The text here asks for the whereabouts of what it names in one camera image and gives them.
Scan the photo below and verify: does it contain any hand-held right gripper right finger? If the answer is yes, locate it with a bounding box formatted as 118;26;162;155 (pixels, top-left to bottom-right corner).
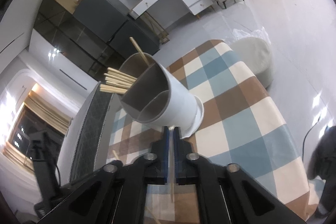
173;126;307;224

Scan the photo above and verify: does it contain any white grey utensil holder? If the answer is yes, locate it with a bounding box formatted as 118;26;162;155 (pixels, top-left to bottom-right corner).
117;53;205;138

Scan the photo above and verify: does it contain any clear plastic bag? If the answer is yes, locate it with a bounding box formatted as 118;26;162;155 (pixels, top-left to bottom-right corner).
231;27;269;43

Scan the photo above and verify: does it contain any beige curtain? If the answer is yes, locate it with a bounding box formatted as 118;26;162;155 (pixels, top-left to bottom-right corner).
4;94;72;164

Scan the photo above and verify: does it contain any checkered tablecloth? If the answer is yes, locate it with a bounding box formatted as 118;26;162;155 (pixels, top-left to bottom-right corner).
106;39;322;224

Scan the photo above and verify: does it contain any grey quilted mattress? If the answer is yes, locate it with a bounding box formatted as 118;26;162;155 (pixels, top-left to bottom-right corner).
70;81;113;185

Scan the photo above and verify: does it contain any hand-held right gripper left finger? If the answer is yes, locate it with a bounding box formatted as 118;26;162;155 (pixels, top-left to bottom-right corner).
37;126;171;224

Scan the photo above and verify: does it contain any grey fridge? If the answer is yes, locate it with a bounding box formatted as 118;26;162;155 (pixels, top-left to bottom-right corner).
73;0;160;56

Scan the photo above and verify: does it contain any window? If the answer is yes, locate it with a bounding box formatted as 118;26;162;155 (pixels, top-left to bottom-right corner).
5;103;66;161

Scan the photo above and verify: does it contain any black floor device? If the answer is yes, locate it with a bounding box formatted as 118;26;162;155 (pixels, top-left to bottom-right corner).
307;126;336;218

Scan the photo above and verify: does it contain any black cable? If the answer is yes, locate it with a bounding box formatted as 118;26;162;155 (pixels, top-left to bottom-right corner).
302;109;324;161

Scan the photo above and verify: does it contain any white wardrobe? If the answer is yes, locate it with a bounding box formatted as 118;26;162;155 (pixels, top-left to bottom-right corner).
28;30;101;98

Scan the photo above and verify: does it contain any dark glass cabinet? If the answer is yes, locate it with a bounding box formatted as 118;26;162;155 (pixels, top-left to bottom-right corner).
33;0;125;81

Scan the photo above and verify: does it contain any bunch of wooden chopsticks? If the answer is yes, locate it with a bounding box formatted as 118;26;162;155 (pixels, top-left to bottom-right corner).
100;68;138;94

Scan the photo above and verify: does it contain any white pouf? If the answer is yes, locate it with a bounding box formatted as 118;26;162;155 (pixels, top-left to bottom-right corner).
232;38;273;89

